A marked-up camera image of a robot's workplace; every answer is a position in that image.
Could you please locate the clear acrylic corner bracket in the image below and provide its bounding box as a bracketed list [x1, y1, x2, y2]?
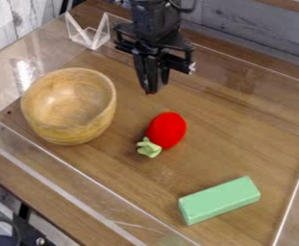
[64, 12, 111, 50]

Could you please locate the black metal bracket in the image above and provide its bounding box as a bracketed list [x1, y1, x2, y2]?
[13, 215, 56, 246]

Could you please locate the wooden bowl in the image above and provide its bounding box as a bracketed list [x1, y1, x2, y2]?
[20, 67, 116, 145]

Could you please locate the green rectangular block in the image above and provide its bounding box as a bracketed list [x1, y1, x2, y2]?
[179, 176, 260, 226]

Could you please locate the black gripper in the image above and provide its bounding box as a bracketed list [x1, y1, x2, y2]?
[113, 23, 195, 94]

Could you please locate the clear acrylic tray wall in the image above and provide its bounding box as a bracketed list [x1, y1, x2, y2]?
[0, 19, 299, 246]

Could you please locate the red plush strawberry toy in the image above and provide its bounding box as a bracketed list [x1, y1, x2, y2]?
[136, 111, 187, 159]

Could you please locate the black cable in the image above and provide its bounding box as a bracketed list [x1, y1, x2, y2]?
[0, 216, 27, 246]

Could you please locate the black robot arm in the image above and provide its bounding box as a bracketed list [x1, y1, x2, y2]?
[113, 0, 198, 94]

